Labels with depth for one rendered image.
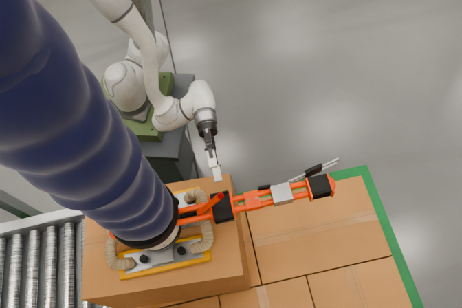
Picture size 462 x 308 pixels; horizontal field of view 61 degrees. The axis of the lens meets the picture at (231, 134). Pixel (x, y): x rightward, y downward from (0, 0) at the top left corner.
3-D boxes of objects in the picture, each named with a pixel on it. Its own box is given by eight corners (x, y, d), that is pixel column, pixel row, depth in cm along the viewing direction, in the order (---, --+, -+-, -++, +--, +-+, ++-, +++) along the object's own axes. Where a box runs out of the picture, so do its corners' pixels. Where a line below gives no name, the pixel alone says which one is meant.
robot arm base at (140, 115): (118, 86, 205) (114, 80, 200) (157, 92, 200) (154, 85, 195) (105, 116, 197) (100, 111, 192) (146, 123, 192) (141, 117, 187)
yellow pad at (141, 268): (121, 280, 144) (116, 278, 140) (119, 253, 149) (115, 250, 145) (212, 260, 144) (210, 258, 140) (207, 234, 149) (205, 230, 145)
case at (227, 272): (119, 309, 179) (80, 300, 144) (120, 223, 198) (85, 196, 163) (251, 289, 176) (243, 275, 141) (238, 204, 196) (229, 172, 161)
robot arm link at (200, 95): (222, 113, 162) (196, 126, 167) (216, 83, 169) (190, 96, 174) (207, 102, 153) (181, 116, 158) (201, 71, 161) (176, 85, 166)
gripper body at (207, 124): (214, 118, 153) (218, 139, 149) (217, 128, 160) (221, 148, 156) (195, 122, 153) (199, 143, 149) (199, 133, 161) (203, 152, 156)
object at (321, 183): (310, 202, 140) (311, 197, 136) (304, 183, 143) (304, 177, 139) (333, 196, 140) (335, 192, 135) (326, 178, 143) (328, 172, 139)
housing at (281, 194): (273, 207, 141) (273, 203, 137) (269, 190, 144) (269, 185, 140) (293, 203, 141) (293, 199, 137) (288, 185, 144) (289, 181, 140)
